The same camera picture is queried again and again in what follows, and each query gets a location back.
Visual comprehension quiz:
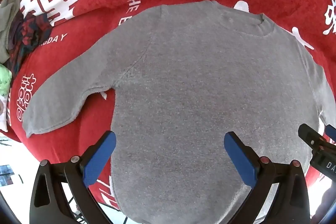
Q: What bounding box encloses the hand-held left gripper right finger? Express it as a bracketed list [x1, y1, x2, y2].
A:
[224, 131, 311, 224]

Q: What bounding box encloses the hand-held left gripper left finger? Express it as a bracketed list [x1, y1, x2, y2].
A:
[29, 131, 117, 224]

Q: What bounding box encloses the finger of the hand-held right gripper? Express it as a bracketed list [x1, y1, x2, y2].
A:
[298, 123, 336, 154]
[325, 124, 336, 141]

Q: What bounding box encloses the grey sweater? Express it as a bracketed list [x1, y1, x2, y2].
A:
[22, 0, 336, 224]

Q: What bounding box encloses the white cloth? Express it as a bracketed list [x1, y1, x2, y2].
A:
[0, 97, 11, 132]

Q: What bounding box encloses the light green cloth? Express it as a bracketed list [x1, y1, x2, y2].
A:
[0, 64, 13, 97]

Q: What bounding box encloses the dark plaid cloth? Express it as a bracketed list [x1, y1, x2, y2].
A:
[7, 12, 53, 76]

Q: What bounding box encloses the grey-green cloth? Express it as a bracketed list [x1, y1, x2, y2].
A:
[0, 0, 21, 63]

